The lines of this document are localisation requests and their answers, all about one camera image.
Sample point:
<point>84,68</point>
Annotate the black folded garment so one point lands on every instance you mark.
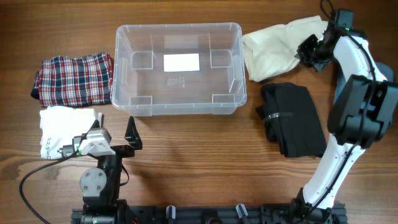
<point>290,118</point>

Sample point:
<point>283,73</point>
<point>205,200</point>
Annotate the white printed folded t-shirt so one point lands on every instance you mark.
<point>60,124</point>

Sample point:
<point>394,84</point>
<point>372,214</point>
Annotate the red navy plaid cloth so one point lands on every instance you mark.
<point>74,82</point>

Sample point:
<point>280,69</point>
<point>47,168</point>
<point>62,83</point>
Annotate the clear plastic storage container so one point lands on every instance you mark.
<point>141,87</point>

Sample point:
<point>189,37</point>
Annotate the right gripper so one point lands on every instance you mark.
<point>305,51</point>

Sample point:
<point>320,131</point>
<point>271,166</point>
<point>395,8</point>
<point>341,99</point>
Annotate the blue denim jeans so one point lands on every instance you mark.
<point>340,83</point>

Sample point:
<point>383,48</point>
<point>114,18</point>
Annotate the cream cloth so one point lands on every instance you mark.
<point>272,51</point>

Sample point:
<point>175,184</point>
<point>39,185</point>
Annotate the white label in container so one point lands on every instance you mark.
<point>181,63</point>

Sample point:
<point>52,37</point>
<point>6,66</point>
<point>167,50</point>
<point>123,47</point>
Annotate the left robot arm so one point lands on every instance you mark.
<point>100,185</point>

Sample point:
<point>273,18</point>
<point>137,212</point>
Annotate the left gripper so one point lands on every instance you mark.
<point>133,136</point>

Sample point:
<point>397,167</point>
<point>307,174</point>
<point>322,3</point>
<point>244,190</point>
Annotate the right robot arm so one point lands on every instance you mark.
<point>361,115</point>

